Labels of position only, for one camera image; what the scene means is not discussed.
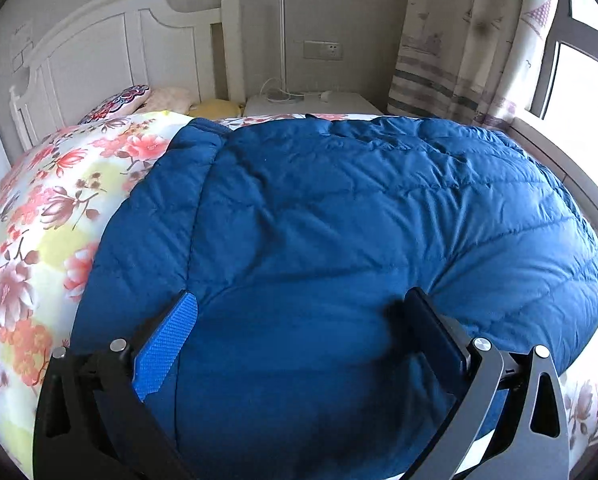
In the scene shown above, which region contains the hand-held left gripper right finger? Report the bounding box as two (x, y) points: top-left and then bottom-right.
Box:
(401, 287), (570, 480)

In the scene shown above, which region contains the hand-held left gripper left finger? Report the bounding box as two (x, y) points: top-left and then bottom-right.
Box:
(31, 290), (200, 480)

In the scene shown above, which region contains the blue down jacket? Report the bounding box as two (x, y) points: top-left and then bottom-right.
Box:
(71, 114), (598, 480)

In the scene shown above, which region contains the floral quilt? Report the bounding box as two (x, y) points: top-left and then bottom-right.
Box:
(0, 110), (598, 480)

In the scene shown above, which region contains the yellow pillow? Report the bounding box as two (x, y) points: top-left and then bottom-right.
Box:
(189, 98), (245, 120)

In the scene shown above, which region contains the pink pillow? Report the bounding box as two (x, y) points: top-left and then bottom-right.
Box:
(139, 86), (196, 113)

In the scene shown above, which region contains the mandala patterned pillow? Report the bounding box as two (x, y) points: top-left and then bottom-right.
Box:
(78, 85), (152, 125)

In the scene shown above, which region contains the white nightstand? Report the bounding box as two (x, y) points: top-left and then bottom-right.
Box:
(242, 91), (385, 120)

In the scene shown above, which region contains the dark framed window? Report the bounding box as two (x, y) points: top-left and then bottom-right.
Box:
(528, 0), (598, 128)

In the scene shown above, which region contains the printed beige curtain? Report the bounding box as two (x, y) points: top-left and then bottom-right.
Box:
(386, 0), (566, 128)

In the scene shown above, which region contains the white wooden headboard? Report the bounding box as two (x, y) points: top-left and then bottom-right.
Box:
(9, 0), (247, 151)

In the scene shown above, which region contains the white desk lamp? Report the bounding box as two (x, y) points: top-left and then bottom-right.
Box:
(259, 0), (307, 103)

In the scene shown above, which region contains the white cable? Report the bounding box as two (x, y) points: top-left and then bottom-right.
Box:
(260, 78), (325, 103)

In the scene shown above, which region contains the white wall socket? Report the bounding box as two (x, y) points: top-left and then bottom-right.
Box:
(302, 39), (343, 60)

